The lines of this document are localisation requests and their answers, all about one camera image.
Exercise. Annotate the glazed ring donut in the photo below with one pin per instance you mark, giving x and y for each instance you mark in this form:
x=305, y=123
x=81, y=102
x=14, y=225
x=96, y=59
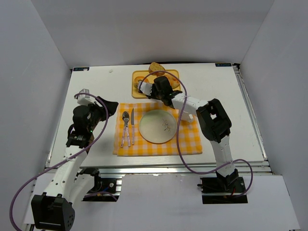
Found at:
x=137, y=80

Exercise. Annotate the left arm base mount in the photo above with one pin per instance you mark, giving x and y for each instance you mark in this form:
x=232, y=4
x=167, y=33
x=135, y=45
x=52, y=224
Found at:
x=104, y=189

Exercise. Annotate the left blue corner label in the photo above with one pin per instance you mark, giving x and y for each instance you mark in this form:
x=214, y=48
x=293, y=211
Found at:
x=81, y=68

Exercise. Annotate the yellow plastic tray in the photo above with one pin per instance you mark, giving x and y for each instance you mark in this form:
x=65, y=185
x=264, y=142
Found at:
x=150, y=79

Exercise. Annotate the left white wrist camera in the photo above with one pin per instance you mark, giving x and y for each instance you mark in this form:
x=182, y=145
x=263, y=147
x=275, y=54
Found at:
x=83, y=99

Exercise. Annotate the white ceramic mug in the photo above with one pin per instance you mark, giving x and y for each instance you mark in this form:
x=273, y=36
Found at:
x=185, y=116

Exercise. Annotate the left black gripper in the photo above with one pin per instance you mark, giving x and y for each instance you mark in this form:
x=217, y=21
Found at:
x=101, y=109

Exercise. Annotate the back bread slice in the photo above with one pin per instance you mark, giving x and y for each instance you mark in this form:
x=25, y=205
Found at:
x=156, y=67

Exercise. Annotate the fork with patterned handle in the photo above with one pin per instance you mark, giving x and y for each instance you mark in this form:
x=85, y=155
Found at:
x=125, y=118

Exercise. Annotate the knife with patterned handle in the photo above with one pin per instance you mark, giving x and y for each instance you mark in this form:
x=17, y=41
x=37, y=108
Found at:
x=132, y=126

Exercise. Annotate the yellow checkered cloth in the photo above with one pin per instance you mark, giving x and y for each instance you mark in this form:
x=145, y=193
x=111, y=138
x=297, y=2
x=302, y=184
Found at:
x=186, y=140

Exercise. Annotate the pale green ceramic plate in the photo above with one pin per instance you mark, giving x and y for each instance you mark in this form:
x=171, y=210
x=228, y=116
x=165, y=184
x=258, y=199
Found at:
x=157, y=126

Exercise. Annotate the right blue corner label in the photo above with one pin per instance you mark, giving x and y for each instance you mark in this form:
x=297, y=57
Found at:
x=223, y=64

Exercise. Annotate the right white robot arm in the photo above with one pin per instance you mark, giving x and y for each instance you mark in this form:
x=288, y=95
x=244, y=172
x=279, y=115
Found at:
x=213, y=120

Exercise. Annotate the blue corner label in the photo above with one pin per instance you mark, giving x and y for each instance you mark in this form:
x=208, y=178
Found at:
x=81, y=68
x=223, y=64

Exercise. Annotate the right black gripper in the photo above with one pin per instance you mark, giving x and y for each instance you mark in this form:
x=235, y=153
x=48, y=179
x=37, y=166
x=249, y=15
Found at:
x=155, y=90

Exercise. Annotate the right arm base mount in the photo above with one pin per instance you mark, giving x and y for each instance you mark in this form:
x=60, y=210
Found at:
x=214, y=193

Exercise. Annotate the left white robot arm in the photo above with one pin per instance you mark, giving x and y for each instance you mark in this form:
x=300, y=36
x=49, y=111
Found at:
x=54, y=209

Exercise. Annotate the orange topped round bun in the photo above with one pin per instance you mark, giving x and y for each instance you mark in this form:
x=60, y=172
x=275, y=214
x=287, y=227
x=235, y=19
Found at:
x=173, y=81

